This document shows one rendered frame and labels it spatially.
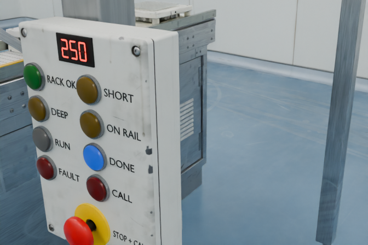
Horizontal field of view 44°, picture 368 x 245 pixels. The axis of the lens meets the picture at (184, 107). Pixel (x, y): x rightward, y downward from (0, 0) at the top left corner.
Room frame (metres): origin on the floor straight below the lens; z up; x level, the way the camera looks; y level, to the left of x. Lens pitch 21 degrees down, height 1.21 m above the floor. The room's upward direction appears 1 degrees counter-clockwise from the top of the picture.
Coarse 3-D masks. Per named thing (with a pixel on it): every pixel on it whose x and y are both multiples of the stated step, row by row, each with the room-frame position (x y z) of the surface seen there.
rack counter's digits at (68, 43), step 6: (60, 42) 0.43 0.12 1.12; (66, 42) 0.42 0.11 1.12; (72, 42) 0.42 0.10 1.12; (78, 42) 0.42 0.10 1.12; (84, 42) 0.41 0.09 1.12; (60, 48) 0.43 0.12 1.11; (66, 48) 0.43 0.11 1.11; (72, 48) 0.42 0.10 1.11; (78, 48) 0.42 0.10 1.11; (84, 48) 0.41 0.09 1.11; (66, 54) 0.43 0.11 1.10; (72, 54) 0.42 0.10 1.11; (78, 54) 0.42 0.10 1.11; (84, 54) 0.41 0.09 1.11; (78, 60) 0.42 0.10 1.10; (84, 60) 0.41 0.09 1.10
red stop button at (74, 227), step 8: (64, 224) 0.41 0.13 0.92; (72, 224) 0.40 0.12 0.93; (80, 224) 0.40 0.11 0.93; (88, 224) 0.41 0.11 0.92; (64, 232) 0.41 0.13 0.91; (72, 232) 0.40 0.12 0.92; (80, 232) 0.39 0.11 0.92; (88, 232) 0.39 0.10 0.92; (72, 240) 0.40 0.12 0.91; (80, 240) 0.39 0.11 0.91; (88, 240) 0.39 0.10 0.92
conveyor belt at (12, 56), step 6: (210, 18) 2.02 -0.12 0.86; (192, 24) 1.90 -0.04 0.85; (174, 30) 1.79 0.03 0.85; (0, 54) 1.41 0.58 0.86; (6, 54) 1.41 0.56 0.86; (12, 54) 1.41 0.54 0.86; (18, 54) 1.41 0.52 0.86; (0, 60) 1.34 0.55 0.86; (6, 60) 1.34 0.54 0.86; (12, 60) 1.34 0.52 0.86; (6, 78) 1.16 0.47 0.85; (12, 78) 1.17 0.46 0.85
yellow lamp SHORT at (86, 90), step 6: (84, 78) 0.41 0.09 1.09; (78, 84) 0.41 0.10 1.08; (84, 84) 0.41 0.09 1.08; (90, 84) 0.40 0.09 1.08; (78, 90) 0.41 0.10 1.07; (84, 90) 0.41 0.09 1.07; (90, 90) 0.40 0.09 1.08; (96, 90) 0.40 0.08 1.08; (84, 96) 0.41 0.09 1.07; (90, 96) 0.40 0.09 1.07; (96, 96) 0.40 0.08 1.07; (90, 102) 0.41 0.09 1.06
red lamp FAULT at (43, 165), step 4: (40, 160) 0.46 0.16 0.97; (44, 160) 0.45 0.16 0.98; (40, 164) 0.45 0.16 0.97; (44, 164) 0.45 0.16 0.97; (48, 164) 0.45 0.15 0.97; (40, 168) 0.45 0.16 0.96; (44, 168) 0.45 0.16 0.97; (48, 168) 0.45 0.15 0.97; (52, 168) 0.45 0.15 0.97; (40, 172) 0.46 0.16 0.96; (44, 172) 0.45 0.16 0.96; (48, 172) 0.45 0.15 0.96; (52, 172) 0.45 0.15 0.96; (44, 176) 0.45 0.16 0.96; (48, 176) 0.45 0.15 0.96; (52, 176) 0.45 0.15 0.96
